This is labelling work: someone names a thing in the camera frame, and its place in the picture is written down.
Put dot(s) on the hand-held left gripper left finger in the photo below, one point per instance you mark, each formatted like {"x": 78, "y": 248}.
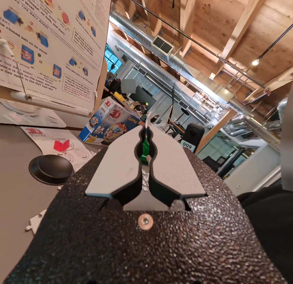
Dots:
{"x": 114, "y": 169}

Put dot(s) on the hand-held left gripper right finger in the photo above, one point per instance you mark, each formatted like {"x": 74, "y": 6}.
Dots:
{"x": 176, "y": 172}

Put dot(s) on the cream smiling puzzle piece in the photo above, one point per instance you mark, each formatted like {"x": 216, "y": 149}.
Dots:
{"x": 148, "y": 120}

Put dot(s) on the scatter of white puzzle pieces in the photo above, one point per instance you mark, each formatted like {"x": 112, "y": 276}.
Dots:
{"x": 36, "y": 222}

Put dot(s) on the blue puzzle box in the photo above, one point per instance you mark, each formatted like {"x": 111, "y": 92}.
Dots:
{"x": 109, "y": 123}

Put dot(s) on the green plastic bin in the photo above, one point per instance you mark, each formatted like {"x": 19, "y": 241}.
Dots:
{"x": 145, "y": 149}

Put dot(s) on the red plastic clip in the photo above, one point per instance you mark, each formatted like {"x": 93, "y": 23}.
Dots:
{"x": 60, "y": 145}

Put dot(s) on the black round stand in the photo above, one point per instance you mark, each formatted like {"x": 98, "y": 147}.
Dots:
{"x": 50, "y": 167}

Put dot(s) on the white folded leaflet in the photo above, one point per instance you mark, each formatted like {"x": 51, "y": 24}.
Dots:
{"x": 45, "y": 139}

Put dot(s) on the white rounded board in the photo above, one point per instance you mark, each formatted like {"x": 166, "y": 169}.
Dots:
{"x": 45, "y": 120}

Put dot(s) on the task instruction sheet on clipboard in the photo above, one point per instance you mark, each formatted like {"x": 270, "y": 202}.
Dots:
{"x": 101, "y": 82}

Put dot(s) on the ceiling light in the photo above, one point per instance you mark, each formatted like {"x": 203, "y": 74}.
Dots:
{"x": 255, "y": 62}

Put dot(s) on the person's black hoodie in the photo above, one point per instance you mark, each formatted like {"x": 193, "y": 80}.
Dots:
{"x": 274, "y": 220}

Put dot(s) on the printed instruction sheet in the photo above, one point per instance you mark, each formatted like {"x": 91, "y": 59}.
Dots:
{"x": 57, "y": 48}

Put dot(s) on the wooden post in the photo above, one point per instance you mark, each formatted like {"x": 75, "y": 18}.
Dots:
{"x": 215, "y": 128}

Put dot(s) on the silver ventilation duct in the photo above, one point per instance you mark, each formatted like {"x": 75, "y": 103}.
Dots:
{"x": 142, "y": 37}
{"x": 142, "y": 64}

